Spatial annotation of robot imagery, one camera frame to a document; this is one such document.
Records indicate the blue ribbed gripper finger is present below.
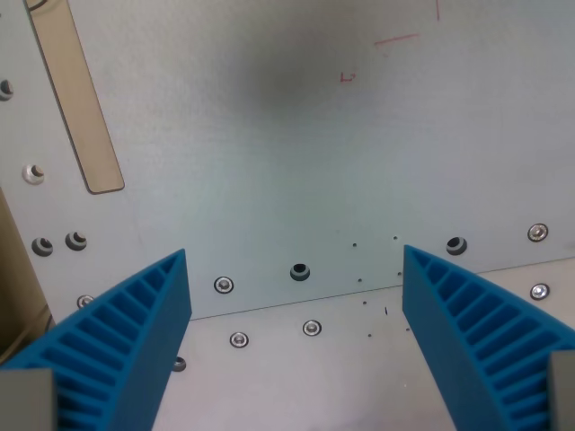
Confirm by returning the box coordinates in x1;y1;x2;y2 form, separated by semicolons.
401;243;575;431
0;248;193;431

